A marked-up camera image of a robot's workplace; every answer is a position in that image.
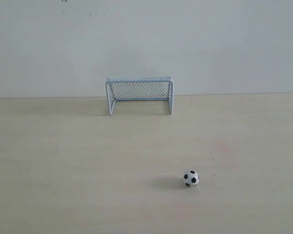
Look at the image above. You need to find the white miniature soccer goal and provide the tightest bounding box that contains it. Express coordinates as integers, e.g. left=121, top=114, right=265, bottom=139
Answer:
left=105, top=76, right=174, bottom=115

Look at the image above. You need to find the black and white soccer ball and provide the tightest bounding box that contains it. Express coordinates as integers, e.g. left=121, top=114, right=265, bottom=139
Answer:
left=183, top=170, right=200, bottom=188

